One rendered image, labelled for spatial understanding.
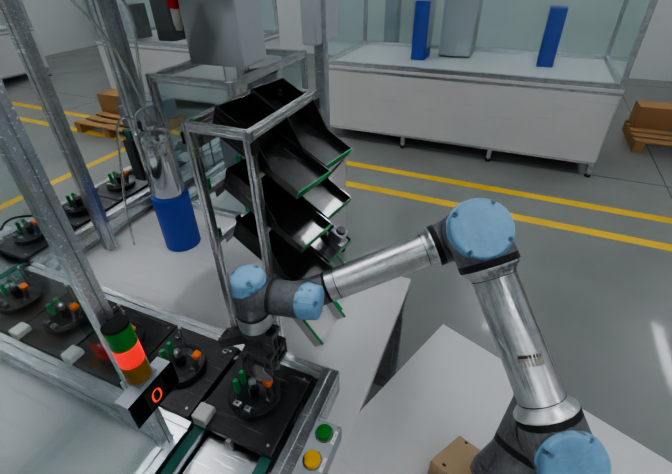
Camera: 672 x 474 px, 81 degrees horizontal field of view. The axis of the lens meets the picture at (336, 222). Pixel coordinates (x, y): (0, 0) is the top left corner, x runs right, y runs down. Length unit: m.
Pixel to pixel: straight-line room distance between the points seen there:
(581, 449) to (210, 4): 1.89
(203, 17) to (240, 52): 0.21
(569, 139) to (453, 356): 3.57
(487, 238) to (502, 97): 3.88
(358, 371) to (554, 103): 3.73
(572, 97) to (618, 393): 2.81
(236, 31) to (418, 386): 1.56
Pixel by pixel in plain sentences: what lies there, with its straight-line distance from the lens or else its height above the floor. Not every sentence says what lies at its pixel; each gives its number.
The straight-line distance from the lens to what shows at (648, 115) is 6.16.
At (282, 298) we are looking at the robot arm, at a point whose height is 1.41.
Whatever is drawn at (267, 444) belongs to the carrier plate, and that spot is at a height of 0.97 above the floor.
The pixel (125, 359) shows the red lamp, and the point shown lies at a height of 1.34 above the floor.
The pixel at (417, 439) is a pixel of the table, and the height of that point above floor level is 0.86.
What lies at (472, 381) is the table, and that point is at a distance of 1.41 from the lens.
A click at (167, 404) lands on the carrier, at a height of 0.97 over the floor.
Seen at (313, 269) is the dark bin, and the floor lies 1.21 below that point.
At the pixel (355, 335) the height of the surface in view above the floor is 0.86.
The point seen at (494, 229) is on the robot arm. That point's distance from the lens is 0.76.
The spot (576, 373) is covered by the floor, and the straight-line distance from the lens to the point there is 2.74.
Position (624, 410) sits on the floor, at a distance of 2.71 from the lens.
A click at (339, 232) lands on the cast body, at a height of 1.27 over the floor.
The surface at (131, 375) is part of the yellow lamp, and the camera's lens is 0.94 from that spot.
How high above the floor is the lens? 1.98
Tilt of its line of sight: 34 degrees down
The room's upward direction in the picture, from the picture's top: 1 degrees counter-clockwise
